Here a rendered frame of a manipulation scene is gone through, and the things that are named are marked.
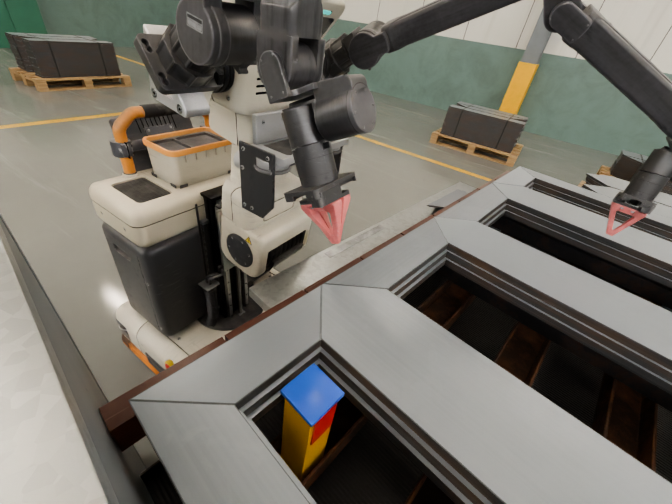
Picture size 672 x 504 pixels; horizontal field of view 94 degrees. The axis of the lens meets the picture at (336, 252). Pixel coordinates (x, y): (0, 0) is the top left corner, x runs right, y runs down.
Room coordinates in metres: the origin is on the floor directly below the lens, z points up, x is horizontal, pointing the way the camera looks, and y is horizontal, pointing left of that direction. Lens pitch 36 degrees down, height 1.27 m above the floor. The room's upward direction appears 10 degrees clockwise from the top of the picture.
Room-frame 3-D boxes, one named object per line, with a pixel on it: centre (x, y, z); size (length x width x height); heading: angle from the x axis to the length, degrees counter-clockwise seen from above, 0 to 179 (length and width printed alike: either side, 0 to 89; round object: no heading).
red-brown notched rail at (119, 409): (0.81, -0.24, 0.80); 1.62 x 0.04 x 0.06; 142
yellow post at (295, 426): (0.22, 0.00, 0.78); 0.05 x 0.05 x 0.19; 52
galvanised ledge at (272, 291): (1.04, -0.27, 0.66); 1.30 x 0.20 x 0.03; 142
